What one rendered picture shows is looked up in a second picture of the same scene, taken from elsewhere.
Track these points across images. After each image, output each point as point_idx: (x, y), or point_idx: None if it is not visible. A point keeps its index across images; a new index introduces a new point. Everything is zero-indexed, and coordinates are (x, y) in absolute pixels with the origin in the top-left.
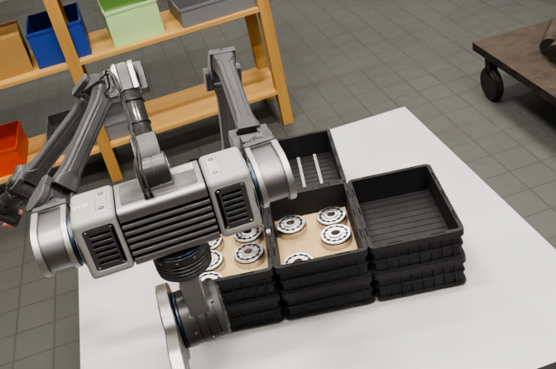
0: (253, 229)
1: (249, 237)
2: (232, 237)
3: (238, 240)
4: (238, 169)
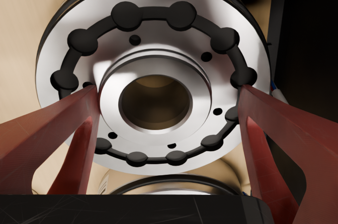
0: (209, 102)
1: (171, 146)
2: (19, 17)
3: (98, 164)
4: None
